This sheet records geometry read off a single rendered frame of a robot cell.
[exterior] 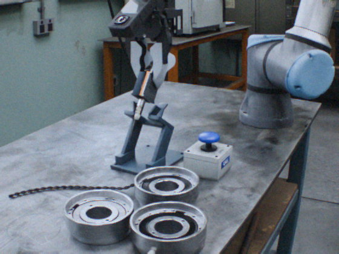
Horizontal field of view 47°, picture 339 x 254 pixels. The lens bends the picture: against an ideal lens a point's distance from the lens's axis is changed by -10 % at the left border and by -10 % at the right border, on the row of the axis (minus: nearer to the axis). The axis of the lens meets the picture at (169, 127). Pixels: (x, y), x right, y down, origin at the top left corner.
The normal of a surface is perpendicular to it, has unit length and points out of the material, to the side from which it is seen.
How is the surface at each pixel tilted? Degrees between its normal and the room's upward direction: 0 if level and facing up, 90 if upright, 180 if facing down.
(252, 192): 0
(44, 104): 90
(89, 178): 0
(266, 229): 0
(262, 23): 90
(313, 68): 97
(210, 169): 90
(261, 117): 73
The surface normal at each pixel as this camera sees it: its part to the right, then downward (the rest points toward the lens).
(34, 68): 0.87, 0.15
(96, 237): 0.05, 0.33
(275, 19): -0.49, 0.29
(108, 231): 0.36, 0.31
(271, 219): -0.01, -0.94
